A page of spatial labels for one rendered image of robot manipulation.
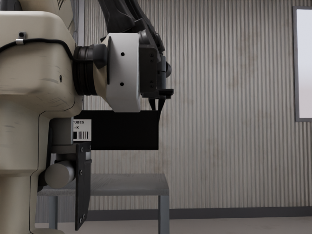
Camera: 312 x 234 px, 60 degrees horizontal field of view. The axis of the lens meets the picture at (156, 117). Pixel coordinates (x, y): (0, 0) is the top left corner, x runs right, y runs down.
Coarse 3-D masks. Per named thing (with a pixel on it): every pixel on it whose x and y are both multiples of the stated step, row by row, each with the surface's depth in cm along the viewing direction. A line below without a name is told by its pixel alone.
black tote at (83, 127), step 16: (80, 112) 75; (96, 112) 76; (112, 112) 76; (128, 112) 76; (144, 112) 76; (80, 128) 75; (96, 128) 75; (112, 128) 76; (128, 128) 76; (144, 128) 76; (96, 144) 75; (112, 144) 75; (128, 144) 76; (144, 144) 76
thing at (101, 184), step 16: (96, 176) 157; (112, 176) 157; (128, 176) 157; (144, 176) 157; (160, 176) 157; (48, 192) 123; (64, 192) 123; (96, 192) 123; (112, 192) 124; (128, 192) 124; (144, 192) 124; (160, 192) 124; (160, 208) 127; (160, 224) 164
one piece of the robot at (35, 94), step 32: (0, 32) 36; (32, 32) 36; (64, 32) 39; (0, 64) 35; (32, 64) 35; (64, 64) 39; (0, 96) 35; (32, 96) 36; (64, 96) 40; (0, 128) 34; (32, 128) 42; (0, 160) 34; (32, 160) 42; (0, 192) 39; (32, 192) 45; (0, 224) 38; (32, 224) 45
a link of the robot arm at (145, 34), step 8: (104, 0) 56; (112, 0) 56; (120, 0) 56; (104, 8) 56; (112, 8) 56; (120, 8) 56; (128, 8) 60; (104, 16) 57; (112, 16) 56; (120, 16) 56; (128, 16) 56; (112, 24) 57; (120, 24) 56; (128, 24) 56; (136, 24) 56; (144, 24) 57; (112, 32) 57; (120, 32) 57; (128, 32) 60; (136, 32) 57; (144, 32) 56; (144, 40) 55; (152, 40) 59
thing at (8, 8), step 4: (0, 0) 39; (4, 0) 39; (8, 0) 39; (12, 0) 40; (16, 0) 41; (0, 4) 39; (4, 4) 38; (8, 4) 39; (12, 4) 40; (16, 4) 41; (20, 4) 42; (0, 8) 38; (4, 8) 38; (8, 8) 39; (12, 8) 40; (16, 8) 41; (20, 8) 42
